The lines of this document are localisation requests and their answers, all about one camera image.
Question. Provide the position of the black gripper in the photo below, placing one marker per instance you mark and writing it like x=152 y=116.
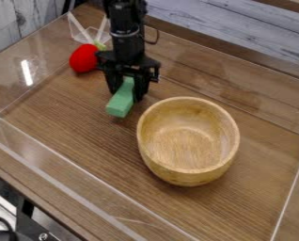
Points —
x=143 y=66

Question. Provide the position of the green rectangular block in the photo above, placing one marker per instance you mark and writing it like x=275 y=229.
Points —
x=123 y=99

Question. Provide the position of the brown wooden bowl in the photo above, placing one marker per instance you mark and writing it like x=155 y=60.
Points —
x=189 y=140

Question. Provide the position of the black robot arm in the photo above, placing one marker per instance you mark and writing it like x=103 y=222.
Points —
x=126 y=60

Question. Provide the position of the red plush strawberry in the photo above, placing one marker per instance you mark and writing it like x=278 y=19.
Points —
x=83 y=60

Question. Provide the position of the black metal table leg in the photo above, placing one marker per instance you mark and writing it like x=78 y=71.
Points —
x=24 y=211

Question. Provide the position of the clear acrylic tray wall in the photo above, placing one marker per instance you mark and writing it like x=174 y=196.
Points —
x=71 y=157

